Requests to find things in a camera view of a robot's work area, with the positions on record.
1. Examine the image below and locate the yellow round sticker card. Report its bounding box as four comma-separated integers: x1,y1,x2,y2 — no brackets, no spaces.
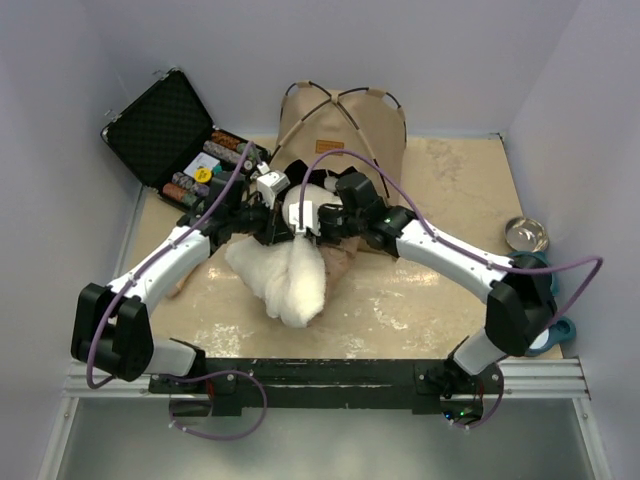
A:
194,167,213,184

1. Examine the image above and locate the brown chip stack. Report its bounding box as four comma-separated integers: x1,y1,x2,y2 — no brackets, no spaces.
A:
211,130,243,150

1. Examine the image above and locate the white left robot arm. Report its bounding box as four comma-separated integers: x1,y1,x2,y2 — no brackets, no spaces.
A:
70,171,289,392

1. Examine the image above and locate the clear glass bowl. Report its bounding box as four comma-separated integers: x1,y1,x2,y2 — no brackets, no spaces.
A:
504,216,549,252

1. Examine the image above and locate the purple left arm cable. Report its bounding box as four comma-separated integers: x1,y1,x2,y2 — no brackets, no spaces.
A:
86,140,259,390

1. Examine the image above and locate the black poker chip case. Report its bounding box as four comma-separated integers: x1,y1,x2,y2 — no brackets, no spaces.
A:
101,68,248,213

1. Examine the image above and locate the aluminium frame rail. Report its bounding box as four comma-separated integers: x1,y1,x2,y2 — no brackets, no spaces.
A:
37,189,614,480

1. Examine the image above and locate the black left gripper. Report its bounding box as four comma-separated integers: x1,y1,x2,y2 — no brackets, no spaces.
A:
229,195,297,248

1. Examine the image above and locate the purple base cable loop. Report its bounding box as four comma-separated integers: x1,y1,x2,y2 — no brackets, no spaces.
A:
168,367,271,441

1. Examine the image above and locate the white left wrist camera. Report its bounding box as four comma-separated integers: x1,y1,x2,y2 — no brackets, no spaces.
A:
256,170,290,209

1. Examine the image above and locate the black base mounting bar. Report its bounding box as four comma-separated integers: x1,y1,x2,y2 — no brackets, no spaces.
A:
149,358,504,416

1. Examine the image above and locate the white fluffy pillow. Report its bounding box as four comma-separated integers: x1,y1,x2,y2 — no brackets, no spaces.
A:
223,179,346,330

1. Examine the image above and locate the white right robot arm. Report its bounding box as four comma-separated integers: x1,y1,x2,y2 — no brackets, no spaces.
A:
316,172,557,393

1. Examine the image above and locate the grey chip stack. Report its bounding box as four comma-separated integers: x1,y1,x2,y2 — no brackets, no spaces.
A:
203,140,241,164

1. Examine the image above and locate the beige fabric pet tent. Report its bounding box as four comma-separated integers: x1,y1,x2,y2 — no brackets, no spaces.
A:
267,79,407,281

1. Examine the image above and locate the beige wooden handle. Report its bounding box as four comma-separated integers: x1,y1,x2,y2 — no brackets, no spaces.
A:
165,267,198,299

